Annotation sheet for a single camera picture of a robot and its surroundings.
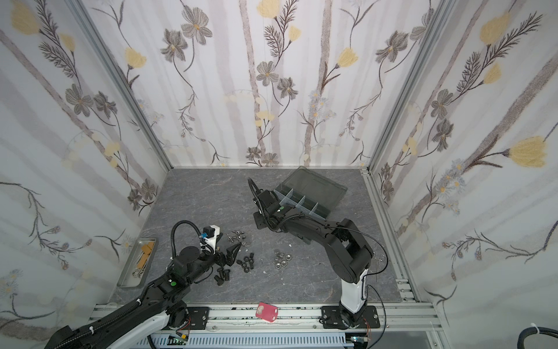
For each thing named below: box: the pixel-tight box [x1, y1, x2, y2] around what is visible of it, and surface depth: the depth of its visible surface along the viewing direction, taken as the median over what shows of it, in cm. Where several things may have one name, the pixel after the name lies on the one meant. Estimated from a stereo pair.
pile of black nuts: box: [236, 252, 255, 274], surface depth 89 cm
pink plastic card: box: [255, 302, 279, 323], surface depth 76 cm
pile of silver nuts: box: [273, 248, 293, 270], surface depth 90 cm
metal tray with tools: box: [116, 237, 158, 288], surface depth 88 cm
